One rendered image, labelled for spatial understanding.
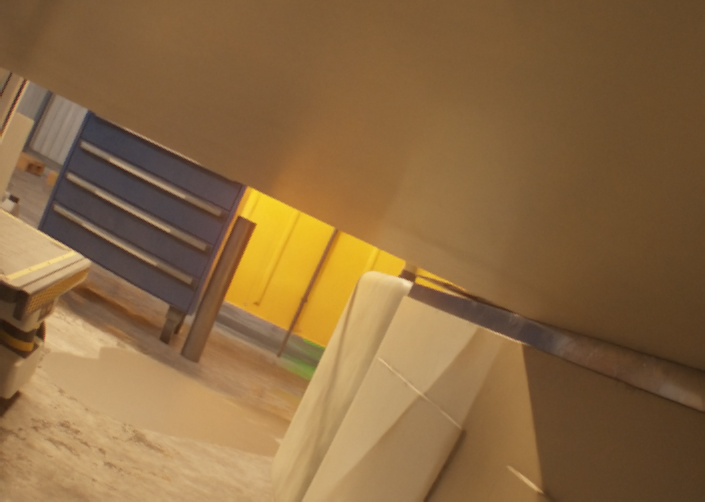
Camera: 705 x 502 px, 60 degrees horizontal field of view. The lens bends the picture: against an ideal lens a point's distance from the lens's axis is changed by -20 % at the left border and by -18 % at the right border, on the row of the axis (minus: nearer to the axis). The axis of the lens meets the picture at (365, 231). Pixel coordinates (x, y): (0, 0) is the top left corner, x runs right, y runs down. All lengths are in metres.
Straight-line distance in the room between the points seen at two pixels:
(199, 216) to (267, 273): 1.22
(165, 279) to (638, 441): 2.40
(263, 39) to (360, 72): 0.03
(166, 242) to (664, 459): 2.44
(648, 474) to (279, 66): 0.41
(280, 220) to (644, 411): 3.47
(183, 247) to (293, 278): 1.28
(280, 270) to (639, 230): 3.77
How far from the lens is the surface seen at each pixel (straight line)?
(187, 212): 2.77
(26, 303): 1.07
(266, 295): 3.93
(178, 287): 2.78
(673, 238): 0.18
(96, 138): 2.87
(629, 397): 0.58
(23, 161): 8.08
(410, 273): 1.93
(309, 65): 0.17
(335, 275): 3.96
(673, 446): 0.51
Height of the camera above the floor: 0.56
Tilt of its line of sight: 4 degrees up
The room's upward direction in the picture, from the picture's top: 25 degrees clockwise
